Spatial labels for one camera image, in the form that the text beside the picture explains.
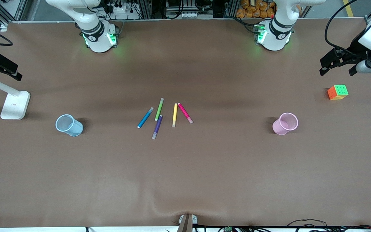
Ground blue marker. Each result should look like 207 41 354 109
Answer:
137 107 154 129

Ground pink marker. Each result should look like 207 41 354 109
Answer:
177 103 194 124

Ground colourful puzzle cube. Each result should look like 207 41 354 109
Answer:
327 84 349 101

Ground white lamp stand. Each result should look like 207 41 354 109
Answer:
0 76 31 120

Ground pink mesh cup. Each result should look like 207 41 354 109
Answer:
272 112 299 135

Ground orange netted items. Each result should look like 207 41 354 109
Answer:
236 0 275 19

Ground light blue mesh cup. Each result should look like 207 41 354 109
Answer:
55 114 84 137

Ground white power strip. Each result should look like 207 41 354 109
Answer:
107 3 141 20

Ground white terminal block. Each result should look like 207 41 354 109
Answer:
172 11 199 19

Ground green marker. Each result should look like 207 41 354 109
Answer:
155 98 164 121

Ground purple marker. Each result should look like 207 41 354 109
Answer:
152 115 163 140

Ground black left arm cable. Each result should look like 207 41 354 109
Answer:
325 0 361 55

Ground thin black cable loop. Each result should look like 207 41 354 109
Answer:
287 218 329 228

